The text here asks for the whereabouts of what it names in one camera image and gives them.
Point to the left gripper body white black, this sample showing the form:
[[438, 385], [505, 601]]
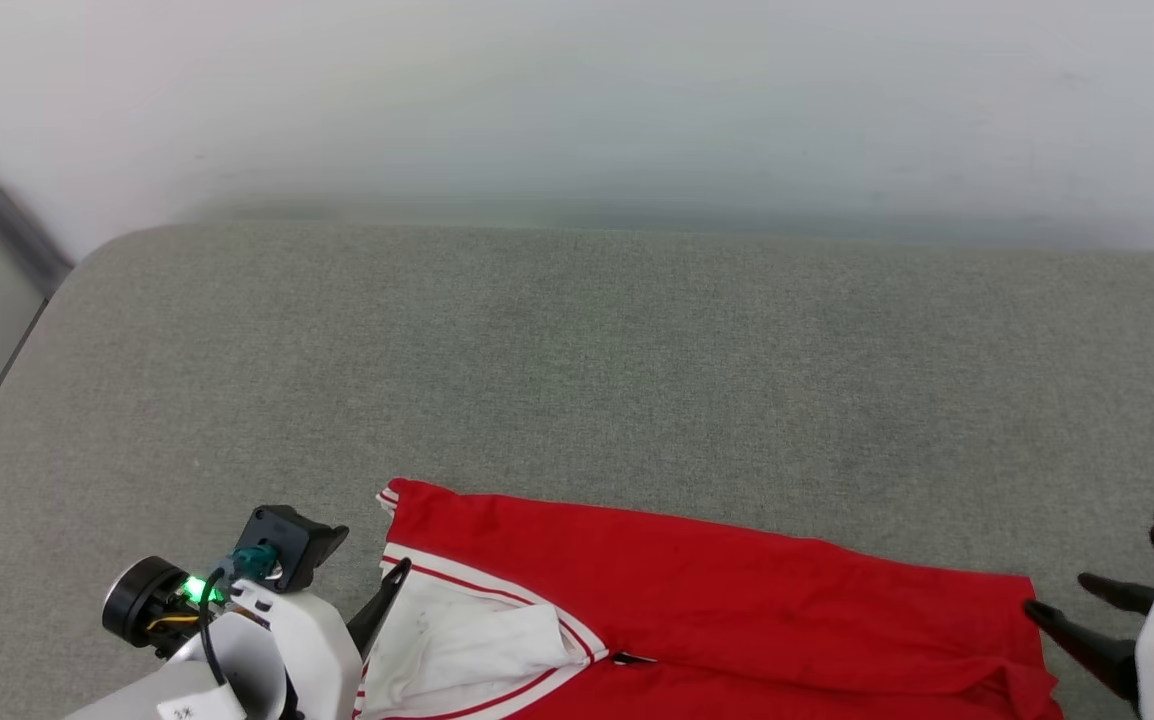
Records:
[[307, 650]]

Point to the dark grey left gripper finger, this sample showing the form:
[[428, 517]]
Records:
[[382, 605]]

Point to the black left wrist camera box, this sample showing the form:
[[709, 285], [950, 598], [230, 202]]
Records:
[[302, 540]]

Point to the red and white jersey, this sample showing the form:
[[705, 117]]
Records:
[[737, 600]]

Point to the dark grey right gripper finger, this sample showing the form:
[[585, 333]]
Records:
[[1092, 645], [1122, 594]]

